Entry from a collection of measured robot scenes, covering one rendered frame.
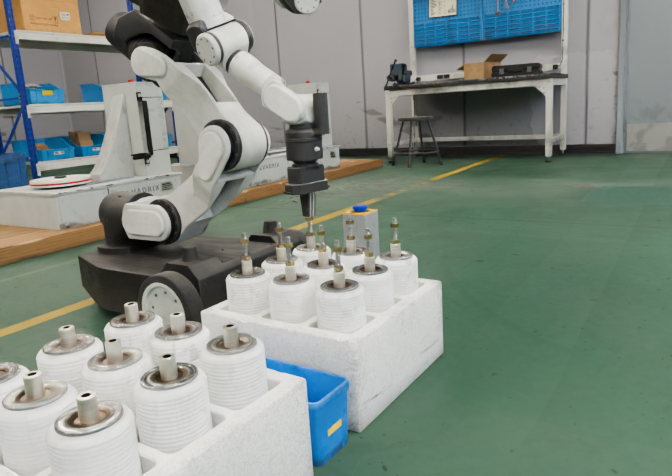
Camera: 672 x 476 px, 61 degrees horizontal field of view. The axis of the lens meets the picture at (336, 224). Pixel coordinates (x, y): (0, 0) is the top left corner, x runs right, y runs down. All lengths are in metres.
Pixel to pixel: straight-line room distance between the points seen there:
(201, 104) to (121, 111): 1.92
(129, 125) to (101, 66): 6.50
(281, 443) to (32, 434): 0.33
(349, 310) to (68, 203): 2.25
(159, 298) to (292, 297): 0.52
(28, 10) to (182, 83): 4.72
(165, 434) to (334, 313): 0.41
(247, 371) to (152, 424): 0.15
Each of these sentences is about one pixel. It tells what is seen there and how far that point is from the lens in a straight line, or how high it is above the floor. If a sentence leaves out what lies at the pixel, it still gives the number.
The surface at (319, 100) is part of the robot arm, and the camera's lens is 1.35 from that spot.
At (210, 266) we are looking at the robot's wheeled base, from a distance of 1.58.
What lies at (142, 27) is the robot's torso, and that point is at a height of 0.84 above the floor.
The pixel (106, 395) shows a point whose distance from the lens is 0.89.
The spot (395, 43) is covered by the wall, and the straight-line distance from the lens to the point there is 6.70.
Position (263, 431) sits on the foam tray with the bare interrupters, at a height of 0.15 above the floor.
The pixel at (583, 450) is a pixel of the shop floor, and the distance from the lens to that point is 1.12.
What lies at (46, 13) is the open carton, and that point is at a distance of 6.44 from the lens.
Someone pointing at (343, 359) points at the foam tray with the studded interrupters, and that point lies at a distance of 1.07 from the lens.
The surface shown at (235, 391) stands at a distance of 0.88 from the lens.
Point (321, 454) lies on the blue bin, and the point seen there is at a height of 0.02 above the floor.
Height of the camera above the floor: 0.59
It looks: 11 degrees down
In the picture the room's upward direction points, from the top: 4 degrees counter-clockwise
